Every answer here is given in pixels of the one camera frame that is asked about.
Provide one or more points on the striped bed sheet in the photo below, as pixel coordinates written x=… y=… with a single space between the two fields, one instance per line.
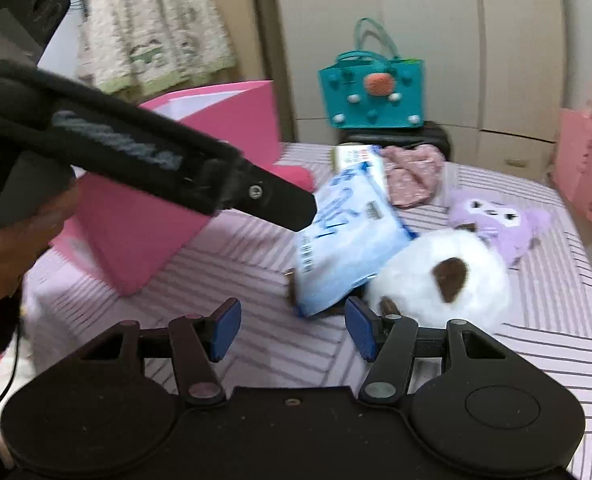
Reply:
x=226 y=270

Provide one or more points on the pink storage box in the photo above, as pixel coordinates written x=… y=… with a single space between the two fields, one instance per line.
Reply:
x=126 y=240

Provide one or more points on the cream fleece hanging garment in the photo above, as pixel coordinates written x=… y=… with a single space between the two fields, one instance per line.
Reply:
x=151 y=25

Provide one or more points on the black suitcase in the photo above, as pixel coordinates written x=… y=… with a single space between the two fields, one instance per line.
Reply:
x=426 y=137

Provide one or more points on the pink paper bag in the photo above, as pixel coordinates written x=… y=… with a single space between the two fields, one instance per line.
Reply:
x=586 y=170

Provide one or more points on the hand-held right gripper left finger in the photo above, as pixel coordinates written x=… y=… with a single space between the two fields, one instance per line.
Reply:
x=226 y=327

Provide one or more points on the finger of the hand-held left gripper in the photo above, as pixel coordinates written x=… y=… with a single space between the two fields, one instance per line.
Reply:
x=276 y=200

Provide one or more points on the large blue tissue pack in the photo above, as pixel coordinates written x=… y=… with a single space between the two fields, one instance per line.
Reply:
x=346 y=255

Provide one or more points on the purple plush toy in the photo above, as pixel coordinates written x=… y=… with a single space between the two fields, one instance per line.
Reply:
x=501 y=225

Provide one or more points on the white plush toy brown ears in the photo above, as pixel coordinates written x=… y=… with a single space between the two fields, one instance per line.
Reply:
x=451 y=285

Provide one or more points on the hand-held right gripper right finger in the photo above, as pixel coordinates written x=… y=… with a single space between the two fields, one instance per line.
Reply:
x=360 y=330

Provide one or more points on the beige wardrobe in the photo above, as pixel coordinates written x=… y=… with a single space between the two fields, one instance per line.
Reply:
x=476 y=50

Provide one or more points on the teal felt tote bag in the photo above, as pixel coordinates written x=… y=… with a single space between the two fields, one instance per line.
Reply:
x=371 y=95

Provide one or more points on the small white tissue pack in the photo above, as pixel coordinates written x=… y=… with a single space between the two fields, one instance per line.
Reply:
x=358 y=157

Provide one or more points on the pink floral cloth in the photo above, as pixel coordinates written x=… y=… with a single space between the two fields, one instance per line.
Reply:
x=416 y=180

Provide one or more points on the person's left hand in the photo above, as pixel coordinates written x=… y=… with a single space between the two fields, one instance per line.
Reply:
x=21 y=255

